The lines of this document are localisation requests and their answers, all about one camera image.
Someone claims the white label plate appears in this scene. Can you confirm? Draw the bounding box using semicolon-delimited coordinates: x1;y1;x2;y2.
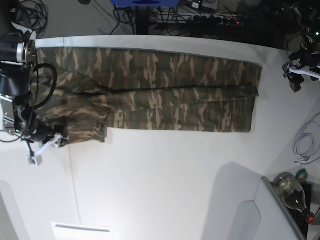
51;222;115;240

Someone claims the black power strip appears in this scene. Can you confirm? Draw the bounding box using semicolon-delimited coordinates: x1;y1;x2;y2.
191;14;248;27

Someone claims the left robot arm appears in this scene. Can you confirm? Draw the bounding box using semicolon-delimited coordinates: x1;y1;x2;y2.
278;0;320;93

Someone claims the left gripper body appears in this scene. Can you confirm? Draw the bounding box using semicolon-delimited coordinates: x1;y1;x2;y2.
288;30;320;75

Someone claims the camouflage t-shirt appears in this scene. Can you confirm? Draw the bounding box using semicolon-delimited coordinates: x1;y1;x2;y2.
37;47;263;144

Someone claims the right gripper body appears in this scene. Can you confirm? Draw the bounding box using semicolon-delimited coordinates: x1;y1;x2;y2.
7;110;57;150

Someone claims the black coiled cable bundle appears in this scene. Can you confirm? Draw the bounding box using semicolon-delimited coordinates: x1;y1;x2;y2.
18;0;50;38

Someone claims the light blue coiled cable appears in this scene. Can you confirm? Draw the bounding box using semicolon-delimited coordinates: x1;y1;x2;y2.
292;113;320;165

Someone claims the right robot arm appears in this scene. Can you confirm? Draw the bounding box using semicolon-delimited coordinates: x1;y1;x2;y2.
0;0;68;167

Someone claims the green tape roll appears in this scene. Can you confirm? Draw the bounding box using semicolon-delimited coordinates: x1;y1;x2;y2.
295;168;309;183

